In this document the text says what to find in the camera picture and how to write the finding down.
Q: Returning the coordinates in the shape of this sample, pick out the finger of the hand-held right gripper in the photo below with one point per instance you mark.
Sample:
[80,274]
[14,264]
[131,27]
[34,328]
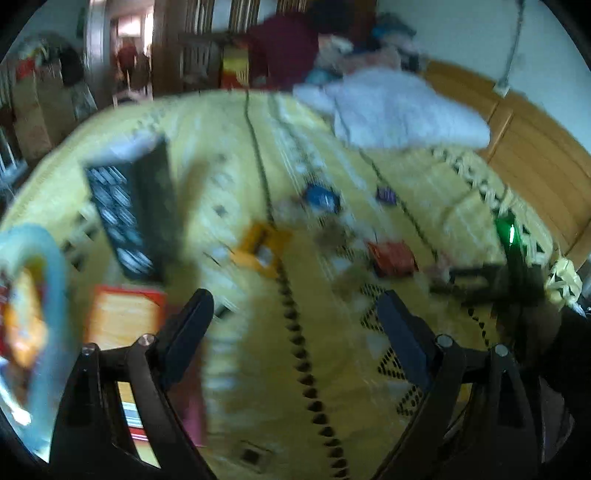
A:
[475,281]

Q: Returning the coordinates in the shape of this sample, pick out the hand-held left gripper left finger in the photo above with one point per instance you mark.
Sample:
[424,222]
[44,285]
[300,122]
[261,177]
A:
[184,339]

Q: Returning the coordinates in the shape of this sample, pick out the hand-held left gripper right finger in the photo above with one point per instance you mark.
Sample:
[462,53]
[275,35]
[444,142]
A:
[406,341]

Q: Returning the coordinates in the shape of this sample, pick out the red snack packet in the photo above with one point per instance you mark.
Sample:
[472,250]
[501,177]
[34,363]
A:
[392,259]

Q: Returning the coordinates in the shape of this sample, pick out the yellow-orange snack packet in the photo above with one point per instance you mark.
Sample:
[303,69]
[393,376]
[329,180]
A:
[261,249]

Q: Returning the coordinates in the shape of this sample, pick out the purple snack packet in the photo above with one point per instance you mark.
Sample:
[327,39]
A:
[386,195]

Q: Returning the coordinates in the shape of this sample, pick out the clear glass bowl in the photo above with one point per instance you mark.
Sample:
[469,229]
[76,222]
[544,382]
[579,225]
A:
[55,286]

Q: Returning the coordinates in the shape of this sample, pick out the blue snack packet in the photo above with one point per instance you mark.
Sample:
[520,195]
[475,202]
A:
[323,197]

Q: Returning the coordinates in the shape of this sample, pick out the flat orange-red packet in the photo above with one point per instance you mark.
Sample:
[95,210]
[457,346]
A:
[124,318]

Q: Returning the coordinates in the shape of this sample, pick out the yellow patterned bedspread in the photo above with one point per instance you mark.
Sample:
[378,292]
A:
[323,360]

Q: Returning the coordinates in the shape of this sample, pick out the black cardboard box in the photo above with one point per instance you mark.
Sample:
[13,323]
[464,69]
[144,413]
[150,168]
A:
[152,207]

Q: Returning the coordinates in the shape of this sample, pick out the wooden headboard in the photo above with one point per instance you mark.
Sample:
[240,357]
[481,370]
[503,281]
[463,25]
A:
[531,152]

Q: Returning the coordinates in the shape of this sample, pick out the white quilted blanket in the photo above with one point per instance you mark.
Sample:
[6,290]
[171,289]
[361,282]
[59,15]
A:
[397,110]

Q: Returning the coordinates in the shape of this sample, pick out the red and yellow box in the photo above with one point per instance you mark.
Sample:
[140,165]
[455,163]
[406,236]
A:
[234,67]

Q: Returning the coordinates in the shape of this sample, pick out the maroon garment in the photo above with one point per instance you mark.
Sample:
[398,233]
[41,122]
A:
[286,50]

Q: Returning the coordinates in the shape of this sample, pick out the brown wooden wardrobe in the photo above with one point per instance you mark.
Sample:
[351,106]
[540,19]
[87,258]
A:
[240,18]

